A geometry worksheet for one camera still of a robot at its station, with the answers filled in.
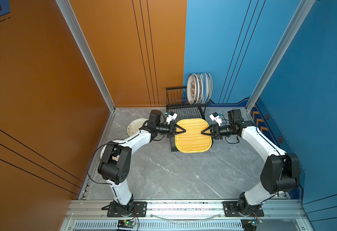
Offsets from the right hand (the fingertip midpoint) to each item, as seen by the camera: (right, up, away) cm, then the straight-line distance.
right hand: (204, 133), depth 80 cm
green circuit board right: (+20, -44, -10) cm, 49 cm away
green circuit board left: (-41, -44, -9) cm, 61 cm away
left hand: (-11, +2, 0) cm, 11 cm away
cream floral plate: (-47, +4, +28) cm, 55 cm away
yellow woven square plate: (-7, -4, -2) cm, 8 cm away
